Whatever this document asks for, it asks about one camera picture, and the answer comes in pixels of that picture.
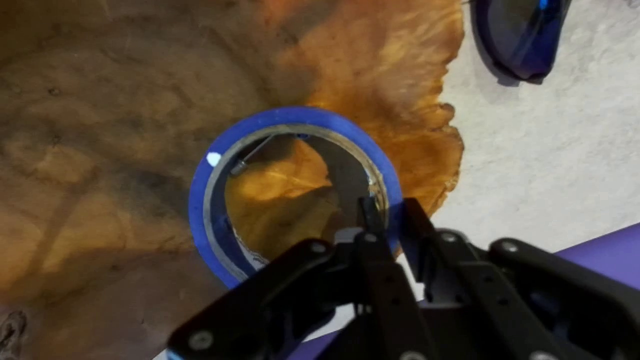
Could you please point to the blue masking tape roll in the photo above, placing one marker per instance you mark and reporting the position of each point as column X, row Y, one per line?
column 200, row 212

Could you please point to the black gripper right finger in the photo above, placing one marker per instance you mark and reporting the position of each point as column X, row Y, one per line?
column 520, row 301

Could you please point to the blue sunglasses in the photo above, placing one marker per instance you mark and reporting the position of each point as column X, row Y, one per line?
column 520, row 32

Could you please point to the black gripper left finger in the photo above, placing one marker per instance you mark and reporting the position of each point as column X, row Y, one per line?
column 312, row 301

